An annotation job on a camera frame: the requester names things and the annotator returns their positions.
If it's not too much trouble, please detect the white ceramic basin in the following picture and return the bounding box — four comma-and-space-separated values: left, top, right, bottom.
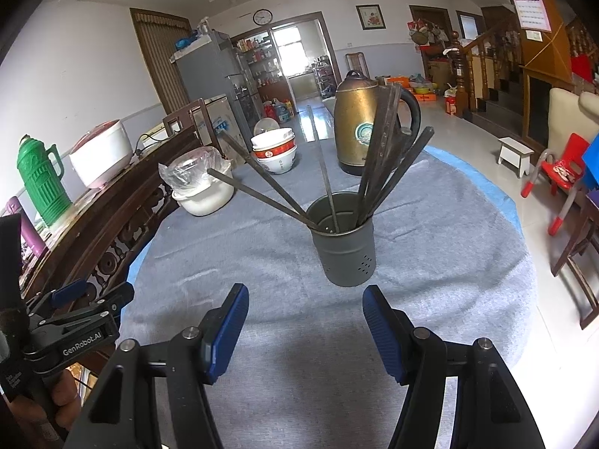
171, 159, 235, 217

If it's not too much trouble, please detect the pink wall calendar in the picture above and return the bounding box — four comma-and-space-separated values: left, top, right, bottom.
512, 0, 552, 33

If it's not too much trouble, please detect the dark wooden stool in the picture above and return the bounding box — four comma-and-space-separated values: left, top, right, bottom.
551, 192, 599, 330

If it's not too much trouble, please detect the dark wooden chair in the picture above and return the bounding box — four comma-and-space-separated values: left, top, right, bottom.
162, 98, 213, 143

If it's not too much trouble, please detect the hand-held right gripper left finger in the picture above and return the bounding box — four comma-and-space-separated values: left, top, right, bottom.
75, 283, 250, 449

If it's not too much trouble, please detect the grey felt tablecloth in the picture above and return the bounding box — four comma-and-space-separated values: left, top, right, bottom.
115, 138, 538, 449

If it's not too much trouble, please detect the wooden staircase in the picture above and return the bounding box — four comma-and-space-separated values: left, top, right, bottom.
442, 7, 574, 117

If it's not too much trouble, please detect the green thermos flask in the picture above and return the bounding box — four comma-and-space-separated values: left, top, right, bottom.
16, 135, 73, 226

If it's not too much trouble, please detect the red banded white bowl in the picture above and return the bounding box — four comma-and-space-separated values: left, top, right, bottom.
252, 143, 297, 160

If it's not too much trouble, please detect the bundle of dark wooden chopsticks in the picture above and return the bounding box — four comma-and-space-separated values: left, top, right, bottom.
207, 82, 435, 235

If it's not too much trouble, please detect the blue table cover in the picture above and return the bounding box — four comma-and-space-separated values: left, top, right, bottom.
125, 144, 524, 291

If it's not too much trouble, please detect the person's left hand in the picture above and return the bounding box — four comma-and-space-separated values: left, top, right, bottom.
49, 371, 82, 432

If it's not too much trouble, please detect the carved dark wooden sideboard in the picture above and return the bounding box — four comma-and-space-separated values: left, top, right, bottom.
19, 126, 235, 375

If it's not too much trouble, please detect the tall-backed wooden chair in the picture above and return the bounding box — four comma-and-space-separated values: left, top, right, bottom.
345, 51, 370, 80

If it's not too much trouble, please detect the clear plastic bag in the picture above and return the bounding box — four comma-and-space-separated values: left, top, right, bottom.
158, 146, 232, 192

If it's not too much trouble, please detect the white bowl grey print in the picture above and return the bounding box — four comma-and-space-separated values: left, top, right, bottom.
256, 152, 298, 175

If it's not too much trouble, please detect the orange wooden pillar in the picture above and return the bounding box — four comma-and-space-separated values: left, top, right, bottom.
496, 0, 576, 146

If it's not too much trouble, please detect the red plastic child chair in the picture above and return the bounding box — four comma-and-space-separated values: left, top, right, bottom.
520, 133, 591, 237

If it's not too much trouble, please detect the pantry shelf with bottles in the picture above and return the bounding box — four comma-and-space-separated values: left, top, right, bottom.
234, 33, 282, 104

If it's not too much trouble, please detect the white rice cooker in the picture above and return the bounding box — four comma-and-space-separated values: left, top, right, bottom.
69, 119, 133, 190

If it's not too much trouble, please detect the brown door with curtain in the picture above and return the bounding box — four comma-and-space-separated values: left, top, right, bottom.
130, 8, 192, 125

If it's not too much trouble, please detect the blue jacket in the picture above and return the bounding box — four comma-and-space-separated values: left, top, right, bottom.
580, 133, 599, 192

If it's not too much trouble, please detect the white chest freezer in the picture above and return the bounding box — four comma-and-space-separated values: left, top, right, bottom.
203, 95, 235, 155

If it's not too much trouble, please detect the framed wall picture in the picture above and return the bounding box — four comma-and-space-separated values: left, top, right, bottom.
356, 4, 386, 31

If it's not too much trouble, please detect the grey refrigerator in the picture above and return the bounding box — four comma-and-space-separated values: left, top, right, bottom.
169, 29, 263, 150

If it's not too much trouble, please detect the white step stool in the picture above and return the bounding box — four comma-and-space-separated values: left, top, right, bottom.
497, 137, 535, 178

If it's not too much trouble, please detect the brass electric kettle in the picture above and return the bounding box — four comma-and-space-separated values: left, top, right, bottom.
333, 70, 422, 177

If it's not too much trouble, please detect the small white fan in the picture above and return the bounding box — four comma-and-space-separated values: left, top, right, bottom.
253, 118, 280, 138

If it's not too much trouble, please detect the grey metal chopstick holder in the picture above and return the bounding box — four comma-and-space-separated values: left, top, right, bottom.
306, 192, 376, 288

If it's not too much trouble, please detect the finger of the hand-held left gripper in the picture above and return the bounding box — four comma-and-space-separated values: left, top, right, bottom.
25, 280, 94, 315
37, 282, 136, 332

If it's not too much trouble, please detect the cream sofa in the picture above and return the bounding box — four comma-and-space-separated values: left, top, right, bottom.
547, 86, 599, 160

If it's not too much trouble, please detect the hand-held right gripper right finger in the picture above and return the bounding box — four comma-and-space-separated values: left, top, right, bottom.
362, 284, 546, 449

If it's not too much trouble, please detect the purple thermos bottle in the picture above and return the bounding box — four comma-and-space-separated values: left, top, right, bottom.
4, 195, 46, 256

